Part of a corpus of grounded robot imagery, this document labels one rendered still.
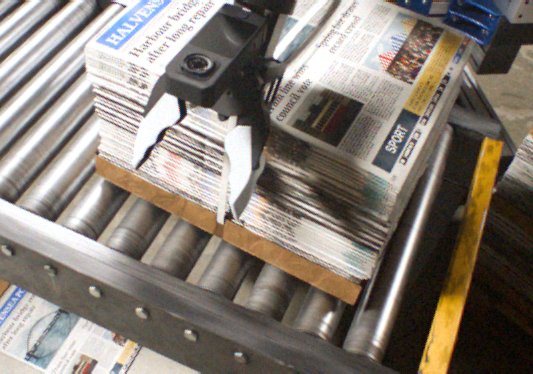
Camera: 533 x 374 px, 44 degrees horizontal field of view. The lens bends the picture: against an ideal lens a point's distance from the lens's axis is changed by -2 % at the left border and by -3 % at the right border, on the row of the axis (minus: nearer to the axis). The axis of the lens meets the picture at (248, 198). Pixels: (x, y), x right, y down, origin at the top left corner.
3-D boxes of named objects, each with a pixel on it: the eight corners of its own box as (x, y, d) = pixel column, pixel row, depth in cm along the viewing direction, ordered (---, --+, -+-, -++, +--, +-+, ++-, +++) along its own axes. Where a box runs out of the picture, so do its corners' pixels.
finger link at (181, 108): (159, 161, 71) (217, 104, 67) (130, 172, 66) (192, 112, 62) (140, 138, 71) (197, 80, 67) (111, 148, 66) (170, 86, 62)
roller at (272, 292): (376, 115, 111) (383, 93, 107) (271, 347, 82) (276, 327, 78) (348, 105, 112) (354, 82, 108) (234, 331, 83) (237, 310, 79)
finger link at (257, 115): (275, 166, 62) (266, 70, 60) (269, 170, 60) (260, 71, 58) (227, 168, 63) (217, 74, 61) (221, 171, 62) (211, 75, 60)
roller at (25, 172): (167, 39, 118) (168, 16, 114) (4, 227, 89) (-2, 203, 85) (142, 30, 119) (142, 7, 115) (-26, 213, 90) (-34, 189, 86)
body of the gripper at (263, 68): (270, 119, 67) (313, 4, 63) (239, 133, 59) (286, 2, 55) (204, 90, 69) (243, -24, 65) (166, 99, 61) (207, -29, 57)
